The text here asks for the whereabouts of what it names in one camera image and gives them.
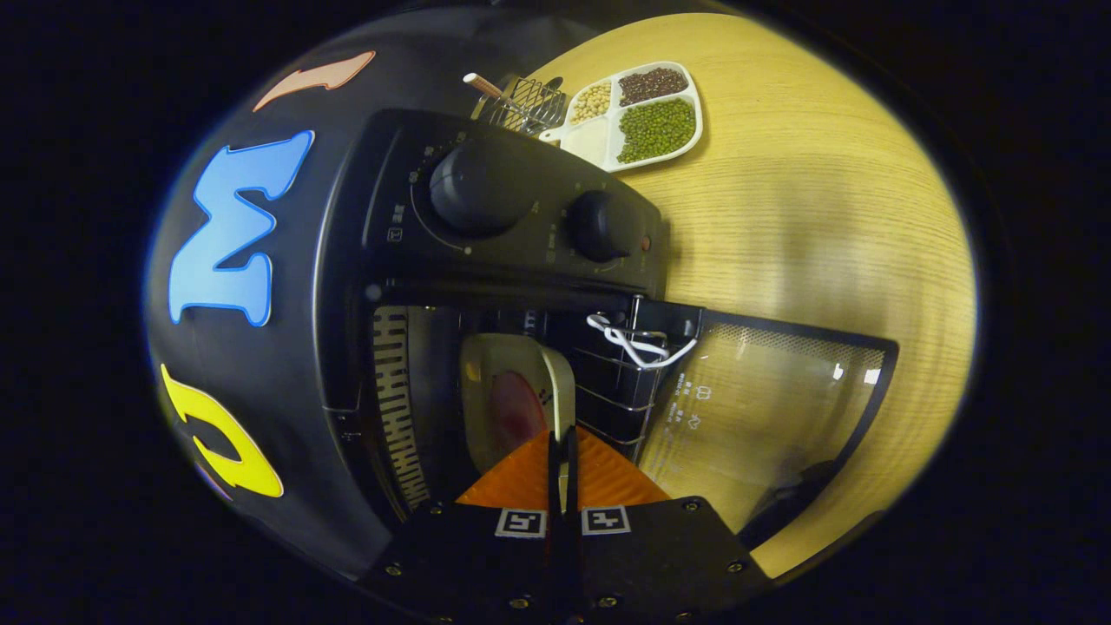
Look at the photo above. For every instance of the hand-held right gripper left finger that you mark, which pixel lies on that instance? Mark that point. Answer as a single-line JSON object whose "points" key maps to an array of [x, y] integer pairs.
{"points": [[469, 555]]}

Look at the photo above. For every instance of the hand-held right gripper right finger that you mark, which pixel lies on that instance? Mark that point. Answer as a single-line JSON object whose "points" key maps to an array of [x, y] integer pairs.
{"points": [[642, 555]]}

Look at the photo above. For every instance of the white square dish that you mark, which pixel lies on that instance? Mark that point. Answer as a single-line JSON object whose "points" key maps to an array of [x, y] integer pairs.
{"points": [[521, 356]]}

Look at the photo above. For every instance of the black electric oven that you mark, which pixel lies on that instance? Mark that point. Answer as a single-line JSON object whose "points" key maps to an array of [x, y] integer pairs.
{"points": [[486, 187]]}

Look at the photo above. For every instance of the white divided plate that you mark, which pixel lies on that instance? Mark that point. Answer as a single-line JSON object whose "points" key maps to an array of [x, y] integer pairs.
{"points": [[594, 141]]}

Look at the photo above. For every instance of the green mung beans pile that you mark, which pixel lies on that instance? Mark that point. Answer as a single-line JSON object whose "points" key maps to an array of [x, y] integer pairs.
{"points": [[657, 130]]}

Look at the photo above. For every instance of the yellow soybeans pile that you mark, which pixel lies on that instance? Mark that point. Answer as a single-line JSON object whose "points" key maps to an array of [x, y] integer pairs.
{"points": [[591, 102]]}

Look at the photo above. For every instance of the dark red beans pile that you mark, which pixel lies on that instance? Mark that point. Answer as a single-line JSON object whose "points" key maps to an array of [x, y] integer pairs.
{"points": [[653, 85]]}

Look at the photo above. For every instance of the pale stick utensil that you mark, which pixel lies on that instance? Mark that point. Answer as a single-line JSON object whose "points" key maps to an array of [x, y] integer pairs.
{"points": [[480, 83]]}

